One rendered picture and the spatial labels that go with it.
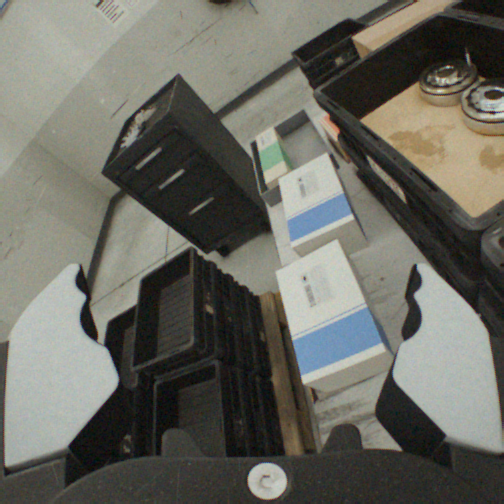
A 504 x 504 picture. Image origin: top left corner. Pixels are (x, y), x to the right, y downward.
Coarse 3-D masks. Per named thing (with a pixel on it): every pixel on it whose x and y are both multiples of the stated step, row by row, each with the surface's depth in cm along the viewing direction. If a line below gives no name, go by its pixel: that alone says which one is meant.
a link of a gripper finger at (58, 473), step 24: (0, 360) 6; (0, 384) 5; (0, 408) 5; (0, 432) 4; (0, 456) 4; (72, 456) 5; (0, 480) 4; (24, 480) 4; (48, 480) 4; (72, 480) 4
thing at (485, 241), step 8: (496, 224) 22; (488, 232) 22; (496, 232) 21; (488, 240) 21; (496, 240) 21; (488, 248) 21; (496, 248) 21; (488, 256) 21; (496, 256) 20; (488, 264) 21; (496, 264) 20; (496, 272) 21; (496, 280) 21
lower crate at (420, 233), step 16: (352, 160) 60; (368, 176) 50; (384, 192) 46; (400, 208) 42; (400, 224) 51; (416, 224) 38; (416, 240) 47; (432, 240) 35; (432, 256) 42; (448, 272) 38; (464, 288) 32
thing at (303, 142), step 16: (304, 112) 85; (288, 128) 88; (304, 128) 86; (256, 144) 91; (288, 144) 87; (304, 144) 82; (320, 144) 78; (256, 160) 87; (304, 160) 78; (256, 176) 79; (272, 192) 73
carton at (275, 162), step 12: (264, 132) 86; (276, 132) 86; (264, 144) 82; (276, 144) 79; (264, 156) 79; (276, 156) 76; (264, 168) 76; (276, 168) 73; (288, 168) 73; (276, 180) 72
